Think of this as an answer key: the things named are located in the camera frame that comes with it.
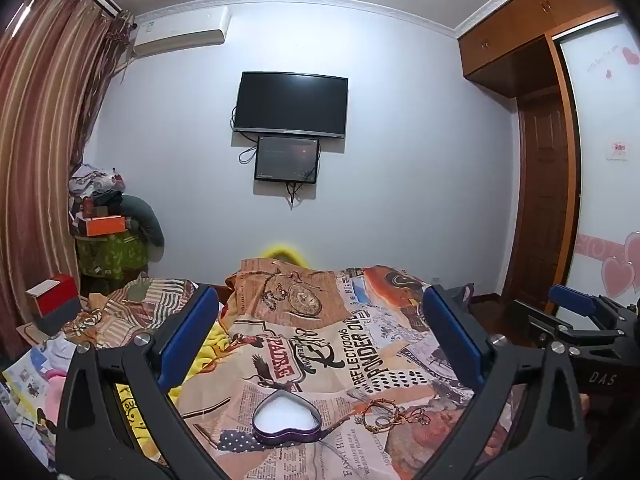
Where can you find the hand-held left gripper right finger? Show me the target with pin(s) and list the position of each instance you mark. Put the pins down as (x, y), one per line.
(450, 320)

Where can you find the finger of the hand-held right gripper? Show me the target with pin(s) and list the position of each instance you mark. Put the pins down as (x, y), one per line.
(570, 296)
(535, 317)

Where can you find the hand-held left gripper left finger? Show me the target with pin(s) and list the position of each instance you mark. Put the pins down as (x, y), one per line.
(195, 320)

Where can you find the purple heart-shaped tin box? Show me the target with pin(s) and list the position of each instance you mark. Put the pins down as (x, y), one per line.
(285, 412)

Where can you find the yellow plush blanket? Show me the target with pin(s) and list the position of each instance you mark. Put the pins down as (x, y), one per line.
(210, 347)

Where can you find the striped patchwork blanket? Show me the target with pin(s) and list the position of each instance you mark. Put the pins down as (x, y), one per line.
(130, 300)

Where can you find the green patterned storage box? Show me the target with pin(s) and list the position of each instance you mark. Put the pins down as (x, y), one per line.
(110, 255)

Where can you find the yellow object behind bed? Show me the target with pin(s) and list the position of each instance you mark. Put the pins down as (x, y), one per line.
(282, 251)

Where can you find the grey cushion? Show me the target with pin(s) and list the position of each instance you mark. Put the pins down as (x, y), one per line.
(145, 220)

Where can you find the white wardrobe door with hearts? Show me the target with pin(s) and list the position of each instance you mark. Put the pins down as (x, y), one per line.
(600, 185)

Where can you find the newspaper print blanket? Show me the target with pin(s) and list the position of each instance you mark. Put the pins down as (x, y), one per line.
(325, 360)

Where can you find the orange box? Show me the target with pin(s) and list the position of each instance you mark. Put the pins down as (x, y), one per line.
(102, 226)

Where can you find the red box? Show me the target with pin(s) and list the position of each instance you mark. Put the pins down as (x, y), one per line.
(57, 297)

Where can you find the pink plush cloth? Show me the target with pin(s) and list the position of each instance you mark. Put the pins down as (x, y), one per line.
(56, 376)

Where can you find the pink door sticker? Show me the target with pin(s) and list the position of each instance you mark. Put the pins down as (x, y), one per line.
(619, 149)

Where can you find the pile of clothes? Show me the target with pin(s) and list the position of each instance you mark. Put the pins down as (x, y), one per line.
(95, 182)

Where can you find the white printed cloth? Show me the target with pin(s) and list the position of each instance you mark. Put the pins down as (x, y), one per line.
(30, 375)

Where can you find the small black monitor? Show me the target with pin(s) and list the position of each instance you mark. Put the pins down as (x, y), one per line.
(285, 157)

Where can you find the striped brown curtain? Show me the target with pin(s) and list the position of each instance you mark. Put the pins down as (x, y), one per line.
(45, 135)

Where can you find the wooden wardrobe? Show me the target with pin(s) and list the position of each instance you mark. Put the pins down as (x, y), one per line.
(520, 15)

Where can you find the white air conditioner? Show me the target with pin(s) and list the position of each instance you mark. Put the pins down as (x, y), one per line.
(180, 27)

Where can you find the black wall television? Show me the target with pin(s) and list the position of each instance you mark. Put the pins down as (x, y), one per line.
(290, 102)

